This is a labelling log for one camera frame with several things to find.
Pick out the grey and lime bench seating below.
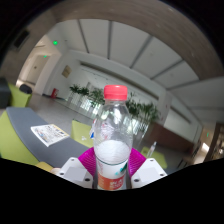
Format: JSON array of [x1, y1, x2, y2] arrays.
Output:
[[0, 106, 91, 170]]

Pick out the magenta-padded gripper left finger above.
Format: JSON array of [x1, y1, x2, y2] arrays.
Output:
[[58, 146, 100, 190]]

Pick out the clear red-capped water bottle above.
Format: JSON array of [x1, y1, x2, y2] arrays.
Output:
[[92, 84, 134, 191]]

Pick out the lime green armchair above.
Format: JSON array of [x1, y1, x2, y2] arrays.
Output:
[[8, 83, 33, 108]]

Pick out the row of potted green plants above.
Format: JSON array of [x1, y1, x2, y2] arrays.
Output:
[[68, 83, 162, 127]]

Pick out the white printed magazine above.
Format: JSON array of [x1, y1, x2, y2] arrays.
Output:
[[30, 123, 70, 148]]

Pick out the red fire extinguisher cabinet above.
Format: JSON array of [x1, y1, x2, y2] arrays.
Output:
[[50, 87, 59, 99]]

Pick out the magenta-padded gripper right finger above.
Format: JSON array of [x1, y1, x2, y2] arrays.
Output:
[[127, 147, 168, 190]]

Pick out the framed wall picture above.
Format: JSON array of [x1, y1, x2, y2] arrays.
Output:
[[61, 64, 73, 79]]

